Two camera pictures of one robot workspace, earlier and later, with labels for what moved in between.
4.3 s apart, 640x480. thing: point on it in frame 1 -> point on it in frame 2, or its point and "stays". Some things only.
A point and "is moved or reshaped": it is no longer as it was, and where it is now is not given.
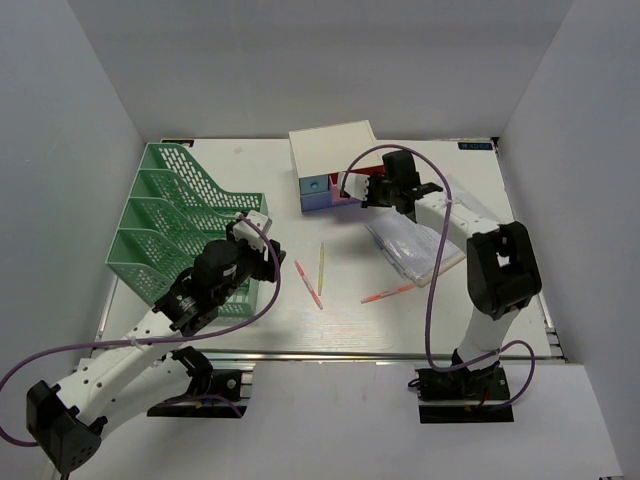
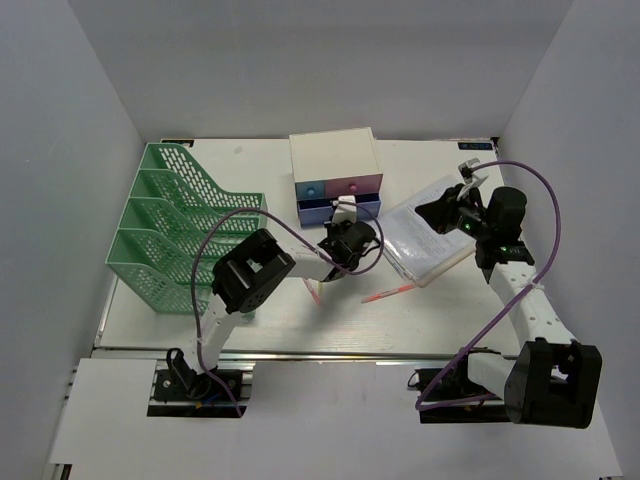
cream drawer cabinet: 327,149 stays
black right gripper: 370,201 -> 439,214
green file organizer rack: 179,203 stays
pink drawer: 337,199 is moved or reshaped
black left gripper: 265,270 -> 331,229
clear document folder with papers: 413,247 stays
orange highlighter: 386,293 stays
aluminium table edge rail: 316,356 stays
